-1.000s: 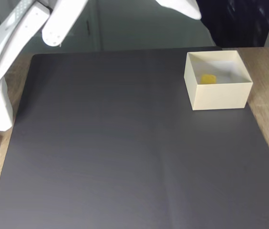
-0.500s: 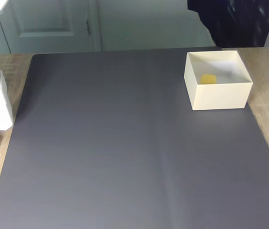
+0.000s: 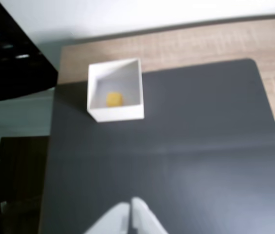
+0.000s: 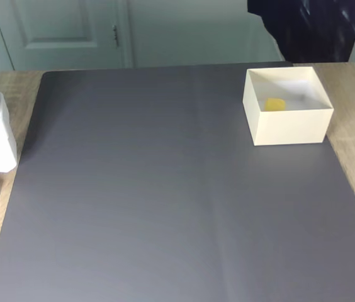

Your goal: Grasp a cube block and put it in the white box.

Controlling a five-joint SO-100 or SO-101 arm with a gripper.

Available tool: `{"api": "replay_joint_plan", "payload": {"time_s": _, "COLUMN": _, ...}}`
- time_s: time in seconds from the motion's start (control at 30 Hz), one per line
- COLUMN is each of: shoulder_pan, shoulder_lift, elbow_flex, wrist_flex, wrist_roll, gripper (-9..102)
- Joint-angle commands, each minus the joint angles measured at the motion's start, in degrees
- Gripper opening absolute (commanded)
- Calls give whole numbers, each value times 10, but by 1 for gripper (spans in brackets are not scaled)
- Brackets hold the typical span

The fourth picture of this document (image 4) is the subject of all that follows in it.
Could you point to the yellow cube block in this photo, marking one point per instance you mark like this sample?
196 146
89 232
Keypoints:
275 105

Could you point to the black hanging cloth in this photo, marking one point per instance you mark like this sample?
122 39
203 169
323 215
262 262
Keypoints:
316 28

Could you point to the white open box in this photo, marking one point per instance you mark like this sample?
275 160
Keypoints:
290 127

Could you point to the teal panelled door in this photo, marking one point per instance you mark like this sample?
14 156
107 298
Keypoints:
61 31

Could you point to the dark grey table mat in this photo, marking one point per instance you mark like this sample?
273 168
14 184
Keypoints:
165 204

